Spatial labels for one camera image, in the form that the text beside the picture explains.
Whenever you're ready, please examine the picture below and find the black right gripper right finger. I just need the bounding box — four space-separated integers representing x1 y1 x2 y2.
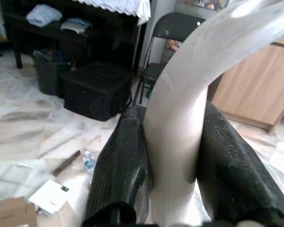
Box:
196 101 284 223

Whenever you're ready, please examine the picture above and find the brown cardboard box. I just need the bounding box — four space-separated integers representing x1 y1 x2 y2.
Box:
0 196 38 227

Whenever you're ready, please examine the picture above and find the black wooden table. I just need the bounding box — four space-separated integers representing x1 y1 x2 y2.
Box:
2 0 147 71

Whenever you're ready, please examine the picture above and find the black folding chair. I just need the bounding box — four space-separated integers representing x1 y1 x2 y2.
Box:
133 13 206 104

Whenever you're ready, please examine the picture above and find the black fabric case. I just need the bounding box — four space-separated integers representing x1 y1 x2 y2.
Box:
60 61 133 122

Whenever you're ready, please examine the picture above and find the light blue folded cloth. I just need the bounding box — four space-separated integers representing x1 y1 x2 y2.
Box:
25 4 62 26

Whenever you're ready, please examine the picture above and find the light wooden cabinet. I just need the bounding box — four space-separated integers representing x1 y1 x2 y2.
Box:
212 30 284 133

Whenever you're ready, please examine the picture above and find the brown cardboard tube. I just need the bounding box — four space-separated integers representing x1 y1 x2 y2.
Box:
52 150 81 177

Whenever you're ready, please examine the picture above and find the white lace tablecloth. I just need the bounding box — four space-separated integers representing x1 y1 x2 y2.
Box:
71 0 152 26

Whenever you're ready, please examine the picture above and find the clear plastic water bottle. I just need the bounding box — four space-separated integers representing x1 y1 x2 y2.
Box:
82 150 97 175

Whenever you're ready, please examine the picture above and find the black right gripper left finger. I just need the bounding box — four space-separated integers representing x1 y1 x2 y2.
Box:
81 105 154 227

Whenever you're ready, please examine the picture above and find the dark plastic bin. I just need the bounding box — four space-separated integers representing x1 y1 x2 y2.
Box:
32 49 73 96

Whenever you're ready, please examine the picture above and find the white and blue folded garment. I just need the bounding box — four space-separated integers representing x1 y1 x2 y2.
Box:
61 17 93 35

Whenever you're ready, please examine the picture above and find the cream long-handled dustpan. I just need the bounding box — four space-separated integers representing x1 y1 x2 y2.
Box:
142 0 284 225

